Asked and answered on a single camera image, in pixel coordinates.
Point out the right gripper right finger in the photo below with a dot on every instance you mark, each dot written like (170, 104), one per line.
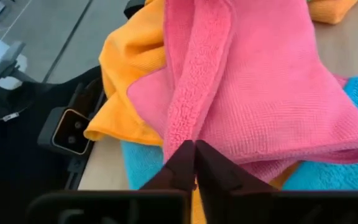
(216, 180)

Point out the orange microfiber towel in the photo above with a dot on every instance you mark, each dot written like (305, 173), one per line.
(331, 11)
(129, 62)

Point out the black table-level camera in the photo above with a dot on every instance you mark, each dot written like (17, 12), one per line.
(70, 132)

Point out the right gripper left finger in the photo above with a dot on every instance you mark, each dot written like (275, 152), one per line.
(179, 171)

